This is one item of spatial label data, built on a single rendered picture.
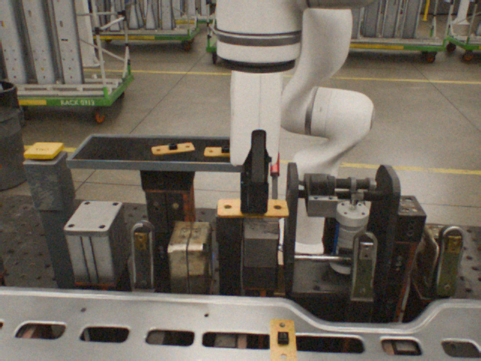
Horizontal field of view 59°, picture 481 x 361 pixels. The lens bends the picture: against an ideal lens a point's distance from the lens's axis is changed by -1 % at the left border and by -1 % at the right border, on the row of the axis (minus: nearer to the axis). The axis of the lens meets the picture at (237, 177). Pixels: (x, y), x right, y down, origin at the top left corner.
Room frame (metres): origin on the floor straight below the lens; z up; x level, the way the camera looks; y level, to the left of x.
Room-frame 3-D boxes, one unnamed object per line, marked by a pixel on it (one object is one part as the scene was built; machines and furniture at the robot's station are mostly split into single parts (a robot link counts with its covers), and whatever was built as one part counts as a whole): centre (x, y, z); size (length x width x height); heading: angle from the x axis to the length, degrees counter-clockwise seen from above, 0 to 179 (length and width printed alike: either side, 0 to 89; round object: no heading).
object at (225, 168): (0.81, 0.14, 1.16); 0.37 x 0.14 x 0.02; 87
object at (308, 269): (0.66, -0.18, 0.94); 0.18 x 0.13 x 0.49; 87
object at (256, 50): (0.45, -0.02, 1.44); 0.09 x 0.08 x 0.03; 1
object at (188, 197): (0.81, 0.14, 0.92); 0.10 x 0.08 x 0.45; 87
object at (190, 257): (0.63, 0.08, 0.89); 0.13 x 0.11 x 0.38; 177
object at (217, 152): (0.80, 0.02, 1.17); 0.08 x 0.04 x 0.01; 88
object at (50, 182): (0.82, 0.40, 0.92); 0.08 x 0.08 x 0.44; 87
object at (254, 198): (0.42, -0.02, 1.28); 0.03 x 0.03 x 0.07; 1
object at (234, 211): (0.45, -0.02, 1.25); 0.08 x 0.04 x 0.01; 91
